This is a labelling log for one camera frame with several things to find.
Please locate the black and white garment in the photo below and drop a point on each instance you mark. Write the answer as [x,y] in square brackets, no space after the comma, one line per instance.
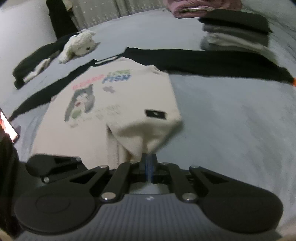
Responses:
[36,62]

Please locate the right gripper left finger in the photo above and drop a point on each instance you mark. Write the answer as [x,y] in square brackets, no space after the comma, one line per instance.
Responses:
[122,178]

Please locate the pink folded quilt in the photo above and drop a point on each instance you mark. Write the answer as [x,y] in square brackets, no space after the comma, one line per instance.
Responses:
[199,8]

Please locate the smartphone with lit screen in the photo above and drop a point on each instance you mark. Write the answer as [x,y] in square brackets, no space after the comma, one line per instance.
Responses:
[8,128]

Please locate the white folded garment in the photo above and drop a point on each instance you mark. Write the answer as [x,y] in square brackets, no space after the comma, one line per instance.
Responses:
[225,40]

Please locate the black folded garment on stack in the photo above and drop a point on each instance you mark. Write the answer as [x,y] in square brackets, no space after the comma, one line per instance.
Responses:
[237,19]

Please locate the white plush dog toy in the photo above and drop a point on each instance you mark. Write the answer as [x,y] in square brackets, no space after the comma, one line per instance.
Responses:
[78,45]

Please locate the dark grey folded garment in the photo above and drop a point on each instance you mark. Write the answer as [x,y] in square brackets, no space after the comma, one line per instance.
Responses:
[244,34]

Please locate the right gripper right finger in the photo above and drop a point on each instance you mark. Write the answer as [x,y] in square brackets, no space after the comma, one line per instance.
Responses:
[171,175]

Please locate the cream and black sweatshirt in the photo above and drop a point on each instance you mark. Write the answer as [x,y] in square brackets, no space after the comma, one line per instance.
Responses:
[112,111]

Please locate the grey folded knit garment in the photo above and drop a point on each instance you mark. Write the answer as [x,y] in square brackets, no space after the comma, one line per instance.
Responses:
[212,47]

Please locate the grey dotted curtain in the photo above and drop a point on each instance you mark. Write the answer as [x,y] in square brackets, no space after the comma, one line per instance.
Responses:
[88,13]

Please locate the black hanging coat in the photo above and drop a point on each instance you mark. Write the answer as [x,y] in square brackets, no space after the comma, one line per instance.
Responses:
[60,18]

